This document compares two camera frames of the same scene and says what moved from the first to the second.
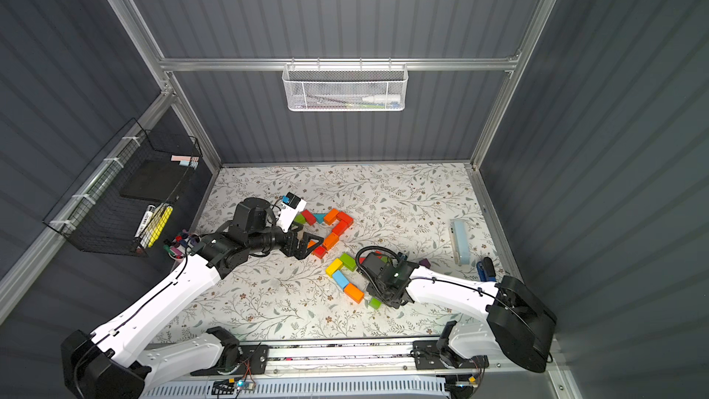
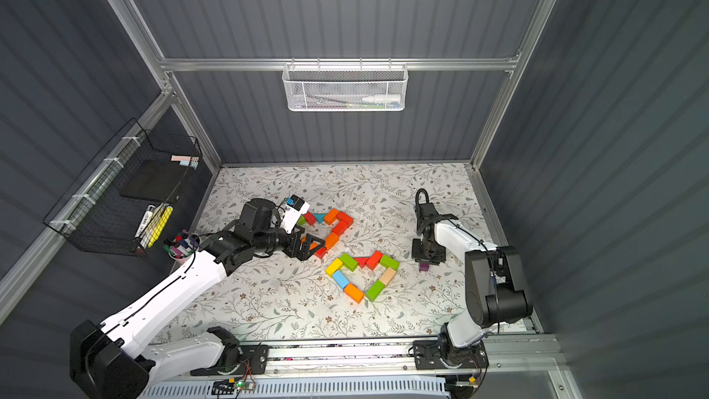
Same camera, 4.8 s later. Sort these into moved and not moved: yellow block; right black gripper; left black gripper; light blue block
Moved: right black gripper
Not moved: left black gripper; light blue block; yellow block
